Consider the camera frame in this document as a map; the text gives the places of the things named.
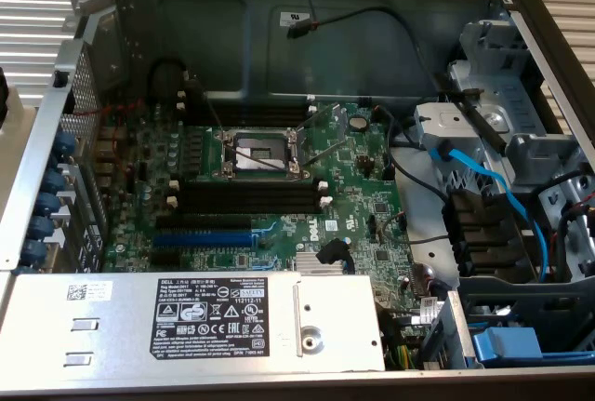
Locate grey metal disk bay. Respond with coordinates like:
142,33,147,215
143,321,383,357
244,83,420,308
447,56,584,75
445,19,595,281

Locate yellow black wire bundle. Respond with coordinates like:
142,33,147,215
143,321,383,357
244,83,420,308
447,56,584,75
383,312,422,369

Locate long black expansion slot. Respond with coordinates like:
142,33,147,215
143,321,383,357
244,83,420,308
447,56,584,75
155,213,253,234

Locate green Dell motherboard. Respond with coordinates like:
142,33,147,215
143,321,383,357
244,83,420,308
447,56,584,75
95,93,461,369

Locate black finned shroud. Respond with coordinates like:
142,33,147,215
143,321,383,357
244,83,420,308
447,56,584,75
443,189,536,276

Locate open grey PC case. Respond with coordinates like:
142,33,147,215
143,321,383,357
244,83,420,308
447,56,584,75
0,0,595,401

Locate blue plastic latch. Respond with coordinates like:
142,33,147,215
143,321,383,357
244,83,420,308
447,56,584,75
471,326,545,368

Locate black wire with plug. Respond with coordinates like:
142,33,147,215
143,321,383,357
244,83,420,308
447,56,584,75
285,0,466,95

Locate silver drive bracket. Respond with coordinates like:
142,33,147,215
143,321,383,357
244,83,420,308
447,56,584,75
416,101,512,151

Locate silver power supply unit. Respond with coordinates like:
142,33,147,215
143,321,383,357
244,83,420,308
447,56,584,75
0,272,387,386

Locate blue expansion slot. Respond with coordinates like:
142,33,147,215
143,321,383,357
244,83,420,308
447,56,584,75
152,231,255,248

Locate black and red wires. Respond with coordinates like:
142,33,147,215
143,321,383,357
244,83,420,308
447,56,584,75
552,200,595,281

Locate black plastic bar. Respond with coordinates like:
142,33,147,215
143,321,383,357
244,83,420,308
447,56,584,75
457,88,509,152

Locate dark drive cage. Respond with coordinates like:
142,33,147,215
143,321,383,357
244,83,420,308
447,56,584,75
420,274,595,369

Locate blue card retention clip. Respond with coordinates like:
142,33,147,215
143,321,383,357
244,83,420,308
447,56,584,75
35,190,62,220
28,214,55,244
44,164,69,193
49,132,78,164
21,238,47,268

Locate short black expansion slot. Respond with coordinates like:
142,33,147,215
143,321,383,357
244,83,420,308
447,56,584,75
149,250,181,268

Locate red twisted wire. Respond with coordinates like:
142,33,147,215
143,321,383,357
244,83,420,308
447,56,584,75
99,97,145,177

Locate RAM slot white clips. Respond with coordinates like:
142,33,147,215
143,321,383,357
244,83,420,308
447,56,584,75
176,88,317,108
166,194,332,215
176,101,320,121
169,179,329,198

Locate metal socket cover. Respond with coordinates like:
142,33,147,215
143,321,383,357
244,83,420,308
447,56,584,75
297,102,350,160

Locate black looped wire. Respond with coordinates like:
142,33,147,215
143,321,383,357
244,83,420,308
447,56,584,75
147,58,187,104

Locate blue flat SATA wire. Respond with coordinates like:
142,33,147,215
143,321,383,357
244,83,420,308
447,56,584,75
430,139,554,277

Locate black SATA plug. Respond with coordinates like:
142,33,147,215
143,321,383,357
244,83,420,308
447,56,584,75
315,236,354,266

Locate CPU socket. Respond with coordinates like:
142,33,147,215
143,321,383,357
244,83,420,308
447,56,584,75
220,126,311,183

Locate metal locking lever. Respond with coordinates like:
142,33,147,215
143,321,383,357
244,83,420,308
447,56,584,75
204,91,227,137
304,139,344,169

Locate silver finned heatsink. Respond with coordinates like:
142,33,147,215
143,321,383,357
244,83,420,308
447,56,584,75
296,251,349,276

